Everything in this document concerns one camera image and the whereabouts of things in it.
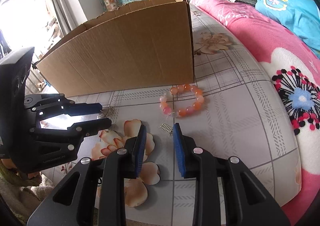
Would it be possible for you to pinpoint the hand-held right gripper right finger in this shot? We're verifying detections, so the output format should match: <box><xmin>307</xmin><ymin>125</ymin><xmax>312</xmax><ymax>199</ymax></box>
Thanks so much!
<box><xmin>173</xmin><ymin>123</ymin><xmax>290</xmax><ymax>226</ymax></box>

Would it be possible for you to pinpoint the orange pink bead bracelet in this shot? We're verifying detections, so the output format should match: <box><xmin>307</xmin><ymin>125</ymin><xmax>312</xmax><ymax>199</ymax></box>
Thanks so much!
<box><xmin>160</xmin><ymin>84</ymin><xmax>204</xmax><ymax>119</ymax></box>

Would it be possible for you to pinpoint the blue cartoon garment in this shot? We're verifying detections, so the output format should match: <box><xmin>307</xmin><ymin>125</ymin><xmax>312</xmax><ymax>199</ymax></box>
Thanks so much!
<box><xmin>255</xmin><ymin>0</ymin><xmax>320</xmax><ymax>59</ymax></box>

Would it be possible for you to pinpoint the brown cardboard box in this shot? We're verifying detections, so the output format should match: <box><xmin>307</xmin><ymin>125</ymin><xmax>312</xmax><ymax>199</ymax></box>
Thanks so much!
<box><xmin>36</xmin><ymin>0</ymin><xmax>195</xmax><ymax>97</ymax></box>

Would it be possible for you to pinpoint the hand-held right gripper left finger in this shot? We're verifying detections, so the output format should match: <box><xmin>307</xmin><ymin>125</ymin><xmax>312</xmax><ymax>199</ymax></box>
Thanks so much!
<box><xmin>27</xmin><ymin>125</ymin><xmax>148</xmax><ymax>226</ymax></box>

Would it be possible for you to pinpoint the green fluffy cloth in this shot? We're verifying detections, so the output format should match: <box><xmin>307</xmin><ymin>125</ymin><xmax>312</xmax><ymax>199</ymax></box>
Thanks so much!
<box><xmin>0</xmin><ymin>161</ymin><xmax>42</xmax><ymax>187</ymax></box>

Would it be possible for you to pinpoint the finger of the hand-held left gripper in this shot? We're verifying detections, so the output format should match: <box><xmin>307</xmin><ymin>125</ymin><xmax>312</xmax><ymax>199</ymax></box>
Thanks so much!
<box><xmin>29</xmin><ymin>117</ymin><xmax>113</xmax><ymax>153</ymax></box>
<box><xmin>24</xmin><ymin>93</ymin><xmax>103</xmax><ymax>117</ymax></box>

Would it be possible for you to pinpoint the patterned paper box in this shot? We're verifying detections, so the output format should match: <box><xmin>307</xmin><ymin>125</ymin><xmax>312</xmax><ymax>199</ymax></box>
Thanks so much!
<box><xmin>102</xmin><ymin>0</ymin><xmax>122</xmax><ymax>12</ymax></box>

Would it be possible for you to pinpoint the pink flower blanket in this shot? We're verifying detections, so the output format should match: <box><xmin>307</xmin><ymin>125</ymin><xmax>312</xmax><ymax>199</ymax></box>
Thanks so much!
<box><xmin>190</xmin><ymin>0</ymin><xmax>320</xmax><ymax>226</ymax></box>

